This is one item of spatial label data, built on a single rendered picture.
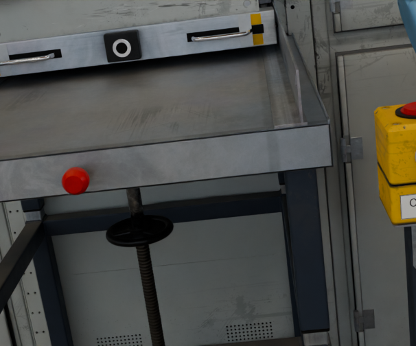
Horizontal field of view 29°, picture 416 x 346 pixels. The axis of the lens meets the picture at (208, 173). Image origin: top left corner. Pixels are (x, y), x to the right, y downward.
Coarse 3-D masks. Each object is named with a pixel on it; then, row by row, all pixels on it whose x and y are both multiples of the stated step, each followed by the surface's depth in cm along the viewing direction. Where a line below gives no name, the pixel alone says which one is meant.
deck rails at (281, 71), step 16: (272, 48) 146; (288, 48) 107; (272, 64) 132; (288, 64) 112; (0, 80) 150; (272, 80) 120; (288, 80) 118; (272, 96) 110; (288, 96) 109; (272, 112) 102; (288, 112) 101
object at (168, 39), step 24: (168, 24) 140; (192, 24) 140; (216, 24) 140; (264, 24) 139; (24, 48) 142; (48, 48) 142; (72, 48) 142; (96, 48) 142; (144, 48) 141; (168, 48) 141; (192, 48) 141; (216, 48) 141; (24, 72) 143
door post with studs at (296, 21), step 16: (288, 0) 158; (304, 0) 158; (288, 16) 159; (304, 16) 159; (288, 32) 160; (304, 32) 160; (304, 48) 161; (320, 176) 169; (320, 192) 170; (320, 208) 171; (336, 336) 181
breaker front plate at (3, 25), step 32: (0, 0) 141; (32, 0) 140; (64, 0) 140; (96, 0) 140; (128, 0) 140; (160, 0) 140; (192, 0) 140; (224, 0) 139; (256, 0) 139; (0, 32) 142; (32, 32) 142; (64, 32) 142
